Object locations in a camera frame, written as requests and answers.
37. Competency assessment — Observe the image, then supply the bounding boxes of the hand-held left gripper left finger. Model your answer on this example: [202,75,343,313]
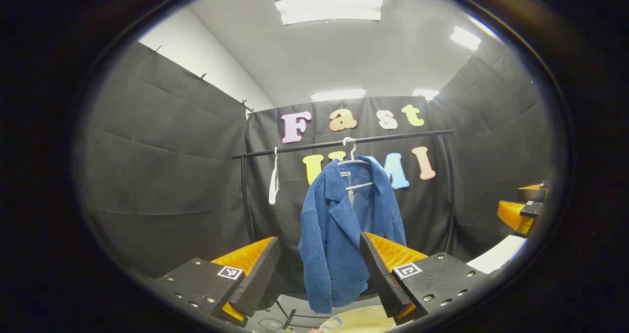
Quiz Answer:
[151,236,281,328]

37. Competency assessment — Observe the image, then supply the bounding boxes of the white flat panel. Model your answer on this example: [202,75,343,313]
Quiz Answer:
[466,234,528,275]

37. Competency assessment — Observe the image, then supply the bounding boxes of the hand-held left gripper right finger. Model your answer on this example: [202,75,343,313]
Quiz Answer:
[360,232,490,326]

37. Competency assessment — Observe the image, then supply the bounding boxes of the blue corduroy jacket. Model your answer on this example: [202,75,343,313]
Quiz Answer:
[298,155,407,315]

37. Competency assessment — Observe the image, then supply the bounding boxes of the beige round laundry hamper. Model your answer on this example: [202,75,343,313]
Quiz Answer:
[318,305,400,333]

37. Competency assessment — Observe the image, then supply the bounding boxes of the white clothes hanger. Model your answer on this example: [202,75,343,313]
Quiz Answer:
[339,137,375,192]
[268,146,280,206]

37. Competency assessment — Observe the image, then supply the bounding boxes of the black backdrop cloth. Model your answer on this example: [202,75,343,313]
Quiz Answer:
[81,41,553,294]

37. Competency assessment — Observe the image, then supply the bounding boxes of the black clothes rack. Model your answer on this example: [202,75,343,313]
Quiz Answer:
[231,129,455,331]

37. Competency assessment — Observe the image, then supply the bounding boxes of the large ceiling light panel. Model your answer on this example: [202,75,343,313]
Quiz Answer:
[274,0,383,26]

